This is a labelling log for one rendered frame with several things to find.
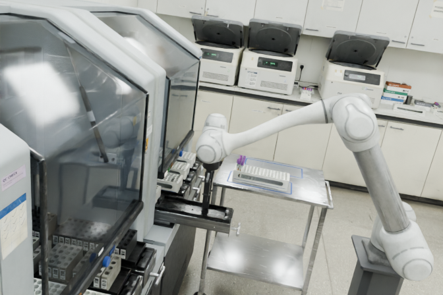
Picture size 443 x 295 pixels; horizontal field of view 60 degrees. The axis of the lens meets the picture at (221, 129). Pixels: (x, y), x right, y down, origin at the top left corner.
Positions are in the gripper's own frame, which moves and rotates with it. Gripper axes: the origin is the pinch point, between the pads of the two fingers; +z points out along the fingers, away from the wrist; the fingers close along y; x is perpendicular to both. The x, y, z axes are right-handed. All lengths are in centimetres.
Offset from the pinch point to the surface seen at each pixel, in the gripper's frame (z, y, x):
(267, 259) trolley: 56, -43, 36
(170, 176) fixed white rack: -2.2, -11.6, -20.7
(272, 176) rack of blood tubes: -3.8, -30.3, 29.5
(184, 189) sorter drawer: 2.5, -9.7, -12.4
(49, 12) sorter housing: -77, 37, -54
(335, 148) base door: 41, -224, 98
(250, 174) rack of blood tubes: -3.2, -28.6, 18.1
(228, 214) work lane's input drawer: 2.4, 5.1, 11.4
